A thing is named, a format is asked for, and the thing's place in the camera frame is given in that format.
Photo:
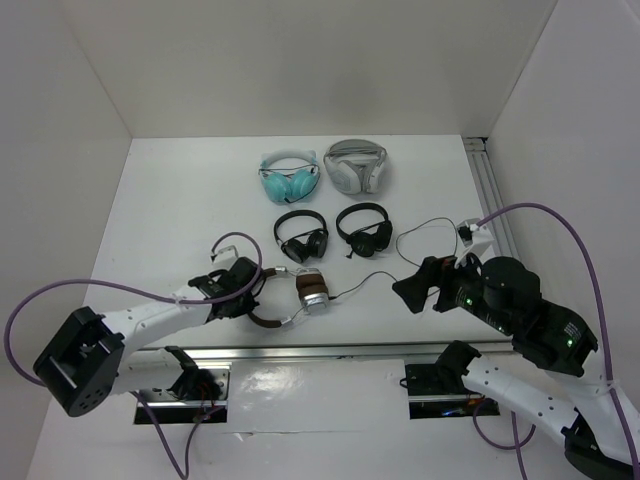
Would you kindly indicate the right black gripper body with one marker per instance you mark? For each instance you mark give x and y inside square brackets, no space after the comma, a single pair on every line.
[461,288]

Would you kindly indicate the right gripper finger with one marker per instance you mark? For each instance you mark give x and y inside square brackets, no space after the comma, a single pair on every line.
[432,270]
[414,292]

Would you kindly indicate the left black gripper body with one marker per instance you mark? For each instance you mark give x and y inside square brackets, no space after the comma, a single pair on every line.
[246,304]

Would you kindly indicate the brown silver headphones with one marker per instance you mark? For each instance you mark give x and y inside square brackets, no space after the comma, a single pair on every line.
[312,292]

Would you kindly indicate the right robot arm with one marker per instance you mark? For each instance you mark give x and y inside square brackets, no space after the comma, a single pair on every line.
[596,424]

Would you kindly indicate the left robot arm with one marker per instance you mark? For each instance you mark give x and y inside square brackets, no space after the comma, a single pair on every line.
[95,355]

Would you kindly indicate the black headphones right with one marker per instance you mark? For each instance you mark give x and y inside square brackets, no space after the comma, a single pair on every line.
[366,241]

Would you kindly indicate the black headphones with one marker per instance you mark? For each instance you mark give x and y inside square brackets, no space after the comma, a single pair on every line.
[366,241]
[303,246]

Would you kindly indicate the black headphones left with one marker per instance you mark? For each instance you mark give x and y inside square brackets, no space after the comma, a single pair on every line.
[303,246]

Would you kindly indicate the teal headphones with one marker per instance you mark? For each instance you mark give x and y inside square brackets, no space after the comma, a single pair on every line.
[289,184]

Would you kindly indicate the grey white headphones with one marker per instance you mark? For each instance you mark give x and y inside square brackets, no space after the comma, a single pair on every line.
[356,166]

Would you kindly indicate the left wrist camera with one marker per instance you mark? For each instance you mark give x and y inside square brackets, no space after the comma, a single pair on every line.
[224,254]

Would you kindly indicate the aluminium rail front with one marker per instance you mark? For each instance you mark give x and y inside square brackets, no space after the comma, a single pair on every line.
[317,352]

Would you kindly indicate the aluminium rail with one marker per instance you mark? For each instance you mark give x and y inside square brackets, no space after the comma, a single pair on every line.
[489,195]
[317,352]

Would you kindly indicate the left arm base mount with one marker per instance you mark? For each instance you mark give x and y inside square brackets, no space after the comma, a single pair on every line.
[180,389]

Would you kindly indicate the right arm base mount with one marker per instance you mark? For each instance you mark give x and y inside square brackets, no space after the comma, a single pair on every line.
[432,394]

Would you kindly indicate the aluminium rail right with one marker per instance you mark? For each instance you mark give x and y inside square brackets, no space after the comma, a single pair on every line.
[489,195]

